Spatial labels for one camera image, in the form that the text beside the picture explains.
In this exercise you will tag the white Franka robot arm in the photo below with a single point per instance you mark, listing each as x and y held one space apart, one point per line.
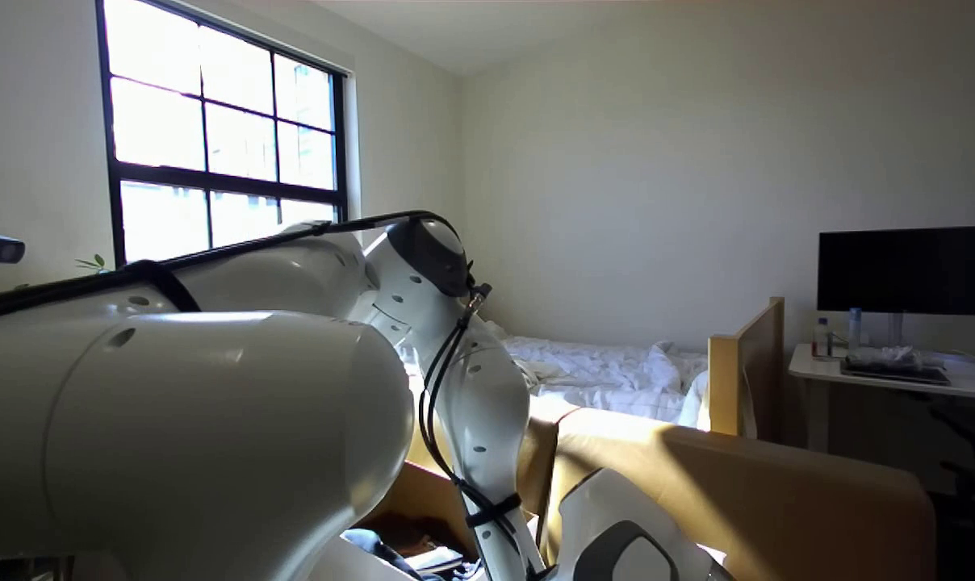
186 430

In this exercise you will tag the open cardboard box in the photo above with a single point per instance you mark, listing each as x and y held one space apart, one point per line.
427 502
790 495

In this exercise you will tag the white crumpled bedding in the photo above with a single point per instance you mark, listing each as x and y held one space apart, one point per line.
605 373

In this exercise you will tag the blue clothing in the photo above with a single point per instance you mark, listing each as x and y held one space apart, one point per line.
371 544

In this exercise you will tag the small desk bottle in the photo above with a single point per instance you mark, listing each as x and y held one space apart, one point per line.
825 340

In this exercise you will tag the black framed window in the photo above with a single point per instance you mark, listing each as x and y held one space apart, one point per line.
175 140

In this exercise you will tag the dark keyboard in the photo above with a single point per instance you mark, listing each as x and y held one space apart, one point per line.
894 369

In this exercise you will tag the black computer monitor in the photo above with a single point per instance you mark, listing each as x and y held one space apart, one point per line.
907 269

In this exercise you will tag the white desk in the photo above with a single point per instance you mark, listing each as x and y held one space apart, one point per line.
972 377

